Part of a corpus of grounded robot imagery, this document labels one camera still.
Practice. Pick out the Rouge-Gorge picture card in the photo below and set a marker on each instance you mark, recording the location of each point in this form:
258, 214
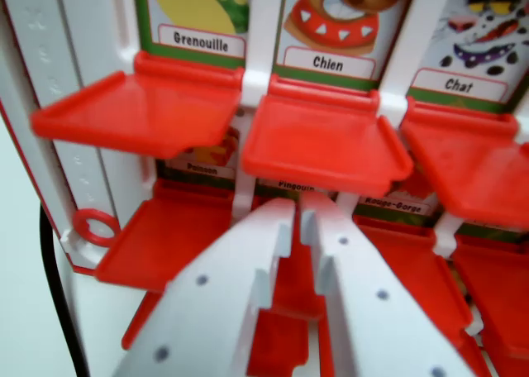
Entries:
392, 206

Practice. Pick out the Poisson picture card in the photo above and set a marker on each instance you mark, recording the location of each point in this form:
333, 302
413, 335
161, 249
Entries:
202, 168

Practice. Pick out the red and white game board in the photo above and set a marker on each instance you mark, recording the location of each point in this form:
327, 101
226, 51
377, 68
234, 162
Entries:
95, 104

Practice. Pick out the Chat picture card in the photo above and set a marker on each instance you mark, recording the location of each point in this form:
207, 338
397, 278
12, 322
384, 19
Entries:
458, 85

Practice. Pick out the Chien picture card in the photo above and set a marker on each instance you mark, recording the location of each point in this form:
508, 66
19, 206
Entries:
326, 63

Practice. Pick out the Grenouille picture card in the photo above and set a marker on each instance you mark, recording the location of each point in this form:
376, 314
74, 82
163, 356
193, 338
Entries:
198, 42

